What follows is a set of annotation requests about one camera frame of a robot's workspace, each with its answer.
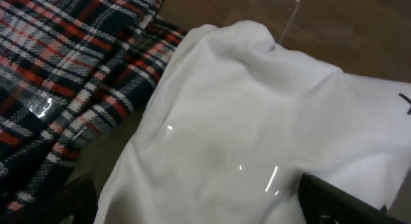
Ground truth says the red plaid shirt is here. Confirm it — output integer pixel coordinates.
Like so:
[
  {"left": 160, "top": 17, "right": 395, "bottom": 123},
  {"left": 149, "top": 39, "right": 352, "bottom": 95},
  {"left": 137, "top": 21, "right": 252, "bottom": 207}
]
[{"left": 1, "top": 0, "right": 186, "bottom": 216}]

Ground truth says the clear plastic storage container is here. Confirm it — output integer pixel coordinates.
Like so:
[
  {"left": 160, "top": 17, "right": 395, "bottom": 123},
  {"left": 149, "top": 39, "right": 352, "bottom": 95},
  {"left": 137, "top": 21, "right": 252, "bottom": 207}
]
[{"left": 0, "top": 0, "right": 302, "bottom": 199}]

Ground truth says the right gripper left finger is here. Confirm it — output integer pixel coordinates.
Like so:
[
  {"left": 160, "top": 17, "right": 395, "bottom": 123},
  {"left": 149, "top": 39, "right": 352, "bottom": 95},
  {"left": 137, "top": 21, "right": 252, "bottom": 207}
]
[{"left": 1, "top": 173, "right": 98, "bottom": 224}]

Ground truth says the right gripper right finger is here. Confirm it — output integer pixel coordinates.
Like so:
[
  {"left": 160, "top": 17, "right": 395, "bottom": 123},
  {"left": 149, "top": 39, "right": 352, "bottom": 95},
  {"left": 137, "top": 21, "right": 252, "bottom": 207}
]
[{"left": 298, "top": 174, "right": 405, "bottom": 224}]

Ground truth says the white t-shirt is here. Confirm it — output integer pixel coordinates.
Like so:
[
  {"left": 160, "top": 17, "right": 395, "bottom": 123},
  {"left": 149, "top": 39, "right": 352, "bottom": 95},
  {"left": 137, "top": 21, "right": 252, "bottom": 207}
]
[{"left": 95, "top": 21, "right": 410, "bottom": 223}]

